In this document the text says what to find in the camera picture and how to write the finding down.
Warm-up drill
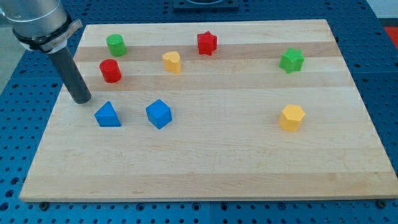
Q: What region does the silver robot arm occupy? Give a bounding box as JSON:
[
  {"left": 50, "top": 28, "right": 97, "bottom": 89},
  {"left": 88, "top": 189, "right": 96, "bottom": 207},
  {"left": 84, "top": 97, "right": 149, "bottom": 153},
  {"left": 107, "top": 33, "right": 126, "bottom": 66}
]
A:
[{"left": 1, "top": 0, "right": 83, "bottom": 54}]

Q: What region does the yellow heart block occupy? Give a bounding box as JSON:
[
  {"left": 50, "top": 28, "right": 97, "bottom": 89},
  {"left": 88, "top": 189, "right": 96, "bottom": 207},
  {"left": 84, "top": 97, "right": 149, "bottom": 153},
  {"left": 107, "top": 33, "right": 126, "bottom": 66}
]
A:
[{"left": 162, "top": 51, "right": 182, "bottom": 74}]

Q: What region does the blue cube block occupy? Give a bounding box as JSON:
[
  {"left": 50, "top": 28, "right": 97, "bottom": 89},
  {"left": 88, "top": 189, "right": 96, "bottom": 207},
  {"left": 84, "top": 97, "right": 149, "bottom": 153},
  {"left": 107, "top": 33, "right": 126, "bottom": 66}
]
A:
[{"left": 146, "top": 100, "right": 172, "bottom": 129}]

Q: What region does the light wooden board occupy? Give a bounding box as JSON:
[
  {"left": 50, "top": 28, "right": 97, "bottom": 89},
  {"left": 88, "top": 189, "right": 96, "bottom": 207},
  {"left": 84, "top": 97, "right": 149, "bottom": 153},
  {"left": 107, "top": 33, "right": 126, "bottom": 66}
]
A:
[{"left": 19, "top": 19, "right": 397, "bottom": 202}]

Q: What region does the red star block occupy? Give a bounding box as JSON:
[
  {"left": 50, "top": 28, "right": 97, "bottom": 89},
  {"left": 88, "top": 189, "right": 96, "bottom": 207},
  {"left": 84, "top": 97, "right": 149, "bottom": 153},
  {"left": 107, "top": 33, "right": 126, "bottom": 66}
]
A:
[{"left": 197, "top": 31, "right": 218, "bottom": 55}]

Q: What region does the yellow hexagon block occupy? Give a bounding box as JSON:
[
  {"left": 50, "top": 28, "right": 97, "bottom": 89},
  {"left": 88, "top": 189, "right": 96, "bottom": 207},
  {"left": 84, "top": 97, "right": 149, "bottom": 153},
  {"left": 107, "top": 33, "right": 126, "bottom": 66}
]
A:
[{"left": 279, "top": 105, "right": 305, "bottom": 132}]

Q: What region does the blue triangle block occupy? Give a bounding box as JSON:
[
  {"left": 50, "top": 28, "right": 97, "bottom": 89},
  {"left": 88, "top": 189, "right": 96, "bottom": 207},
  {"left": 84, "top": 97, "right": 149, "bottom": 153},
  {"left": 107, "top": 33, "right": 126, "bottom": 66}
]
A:
[{"left": 94, "top": 101, "right": 121, "bottom": 127}]

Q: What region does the red cylinder block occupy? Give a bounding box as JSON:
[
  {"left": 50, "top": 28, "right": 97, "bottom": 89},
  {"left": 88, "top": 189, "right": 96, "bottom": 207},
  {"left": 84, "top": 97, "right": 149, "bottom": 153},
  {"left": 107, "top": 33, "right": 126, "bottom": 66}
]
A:
[{"left": 99, "top": 58, "right": 122, "bottom": 83}]

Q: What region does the green cylinder block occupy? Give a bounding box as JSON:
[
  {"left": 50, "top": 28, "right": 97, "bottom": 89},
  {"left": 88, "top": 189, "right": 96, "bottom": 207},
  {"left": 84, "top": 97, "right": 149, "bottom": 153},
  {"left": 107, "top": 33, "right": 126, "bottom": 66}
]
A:
[{"left": 106, "top": 34, "right": 127, "bottom": 57}]

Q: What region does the green star block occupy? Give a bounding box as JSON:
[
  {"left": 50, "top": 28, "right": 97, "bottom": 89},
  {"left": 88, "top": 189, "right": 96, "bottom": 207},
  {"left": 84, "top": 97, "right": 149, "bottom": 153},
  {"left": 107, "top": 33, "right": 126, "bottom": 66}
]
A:
[{"left": 279, "top": 47, "right": 305, "bottom": 73}]

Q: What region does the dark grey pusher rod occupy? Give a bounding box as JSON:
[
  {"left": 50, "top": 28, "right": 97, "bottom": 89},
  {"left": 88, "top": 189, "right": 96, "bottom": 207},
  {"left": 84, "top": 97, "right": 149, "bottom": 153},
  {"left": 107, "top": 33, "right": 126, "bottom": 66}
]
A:
[{"left": 47, "top": 47, "right": 91, "bottom": 104}]

